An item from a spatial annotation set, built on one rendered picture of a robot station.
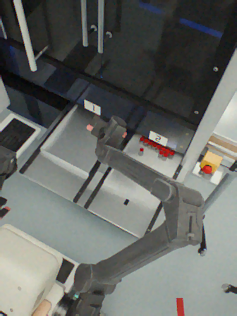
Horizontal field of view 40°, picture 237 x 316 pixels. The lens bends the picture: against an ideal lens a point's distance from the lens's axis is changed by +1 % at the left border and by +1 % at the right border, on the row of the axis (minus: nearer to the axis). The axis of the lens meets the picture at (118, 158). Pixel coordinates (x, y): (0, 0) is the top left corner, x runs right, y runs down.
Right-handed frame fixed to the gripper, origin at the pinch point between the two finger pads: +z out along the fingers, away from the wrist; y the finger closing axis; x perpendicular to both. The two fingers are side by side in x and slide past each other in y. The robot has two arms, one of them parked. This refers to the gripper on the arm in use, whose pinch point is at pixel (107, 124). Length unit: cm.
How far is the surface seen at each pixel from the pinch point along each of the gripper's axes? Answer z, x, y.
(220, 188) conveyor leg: 33, 11, -78
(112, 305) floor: 18, 108, -70
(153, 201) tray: 0.2, 20.2, -36.7
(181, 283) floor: 31, 80, -105
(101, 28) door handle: -9.3, -29.8, 20.3
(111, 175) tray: 9.4, 24.2, -16.7
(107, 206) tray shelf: -3.0, 31.8, -20.0
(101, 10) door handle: -12.6, -34.4, 22.8
